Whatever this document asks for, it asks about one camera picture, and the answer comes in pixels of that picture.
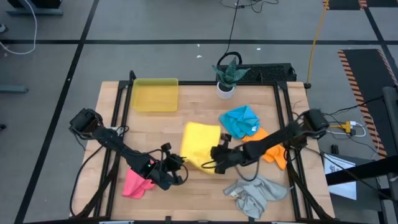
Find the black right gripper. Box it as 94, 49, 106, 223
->
211, 133, 249, 175

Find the white charger cable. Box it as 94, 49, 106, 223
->
325, 120, 368, 138

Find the dark grey pole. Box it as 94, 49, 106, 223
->
381, 86, 398, 203

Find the black perforated box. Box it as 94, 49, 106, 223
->
216, 63, 298, 84

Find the yellow cable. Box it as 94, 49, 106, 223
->
303, 0, 330, 90

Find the black metal table frame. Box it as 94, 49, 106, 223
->
72, 70, 338, 224

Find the white paper sheet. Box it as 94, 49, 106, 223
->
323, 153, 358, 201

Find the black hazard-striped mat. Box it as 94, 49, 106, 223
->
322, 0, 368, 11
337, 49, 398, 159

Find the grey desk foot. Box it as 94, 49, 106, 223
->
0, 84, 29, 94
5, 0, 65, 17

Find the yellow microfiber towel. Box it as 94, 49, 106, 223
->
179, 121, 222, 174

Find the snake plant in white pot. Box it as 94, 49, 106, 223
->
211, 57, 251, 100

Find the black cable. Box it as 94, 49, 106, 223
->
216, 0, 280, 68

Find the orange microfiber towel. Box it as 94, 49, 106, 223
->
241, 126, 288, 171

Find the grey microfiber towel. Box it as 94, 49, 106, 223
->
223, 174, 294, 220

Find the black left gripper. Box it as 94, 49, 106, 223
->
154, 142, 187, 191

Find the black metal beam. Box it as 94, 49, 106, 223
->
325, 154, 398, 187

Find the blue microfiber towel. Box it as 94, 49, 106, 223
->
218, 105, 261, 140

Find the yellow plastic bin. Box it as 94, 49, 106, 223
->
130, 77, 180, 113

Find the pink microfiber towel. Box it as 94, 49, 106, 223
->
121, 160, 156, 199

